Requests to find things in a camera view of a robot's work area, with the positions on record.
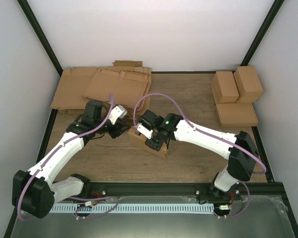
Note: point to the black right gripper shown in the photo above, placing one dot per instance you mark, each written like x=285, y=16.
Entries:
x=157, y=146

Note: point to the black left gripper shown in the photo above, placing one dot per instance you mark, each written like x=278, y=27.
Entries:
x=117, y=132

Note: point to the brown cardboard box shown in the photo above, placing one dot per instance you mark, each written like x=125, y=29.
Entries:
x=139, y=141

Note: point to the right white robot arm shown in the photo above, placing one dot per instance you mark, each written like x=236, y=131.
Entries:
x=238, y=149

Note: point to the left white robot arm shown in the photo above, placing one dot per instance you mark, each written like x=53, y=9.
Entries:
x=35, y=192

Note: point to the folded cardboard box front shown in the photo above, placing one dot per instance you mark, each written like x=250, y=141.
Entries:
x=236, y=115

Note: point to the folded cardboard box back left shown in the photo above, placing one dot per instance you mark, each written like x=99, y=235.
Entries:
x=224, y=88

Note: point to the folded cardboard box back right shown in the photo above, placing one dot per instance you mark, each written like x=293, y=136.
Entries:
x=248, y=84

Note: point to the stack of flat cardboard sheets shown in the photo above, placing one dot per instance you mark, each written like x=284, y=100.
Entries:
x=127, y=80

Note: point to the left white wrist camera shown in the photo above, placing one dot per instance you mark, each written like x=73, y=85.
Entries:
x=118, y=112

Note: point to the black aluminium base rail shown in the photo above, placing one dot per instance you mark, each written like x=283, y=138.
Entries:
x=120, y=189

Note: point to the light blue slotted cable duct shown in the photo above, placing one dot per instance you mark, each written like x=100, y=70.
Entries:
x=187, y=208

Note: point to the left black frame post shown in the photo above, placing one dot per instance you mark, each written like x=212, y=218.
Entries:
x=29, y=14

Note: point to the black frame post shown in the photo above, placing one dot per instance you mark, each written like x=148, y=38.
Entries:
x=268, y=20
x=29, y=14

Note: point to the right black frame post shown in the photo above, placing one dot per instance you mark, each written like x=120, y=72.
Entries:
x=268, y=20

